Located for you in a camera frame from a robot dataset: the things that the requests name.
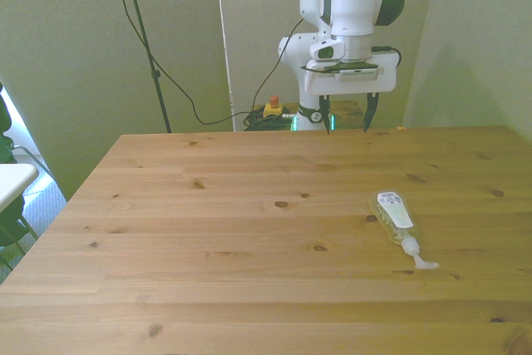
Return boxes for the grey metal chair frame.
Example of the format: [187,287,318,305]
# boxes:
[11,145,54,180]

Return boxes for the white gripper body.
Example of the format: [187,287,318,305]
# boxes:
[304,52,397,96]

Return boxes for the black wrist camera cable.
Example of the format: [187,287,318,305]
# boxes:
[371,45,403,69]

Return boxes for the white side table top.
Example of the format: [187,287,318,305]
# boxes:
[0,163,40,214]

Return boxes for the yellow emergency stop box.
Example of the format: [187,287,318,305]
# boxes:
[264,96,288,119]

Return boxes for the black camera stand pole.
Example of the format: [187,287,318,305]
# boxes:
[117,0,173,134]

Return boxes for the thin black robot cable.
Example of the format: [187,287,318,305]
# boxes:
[251,17,307,117]

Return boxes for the dark green plant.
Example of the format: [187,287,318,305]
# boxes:
[0,82,29,248]

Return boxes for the clear sanitizer pump bottle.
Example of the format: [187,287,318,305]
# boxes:
[367,190,441,271]

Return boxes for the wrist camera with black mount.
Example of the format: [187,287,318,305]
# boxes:
[301,59,380,81]

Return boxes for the coiled dark cable bundle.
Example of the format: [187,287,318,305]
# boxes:
[243,109,298,131]

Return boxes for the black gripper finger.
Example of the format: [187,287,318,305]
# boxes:
[362,91,379,134]
[318,95,333,136]

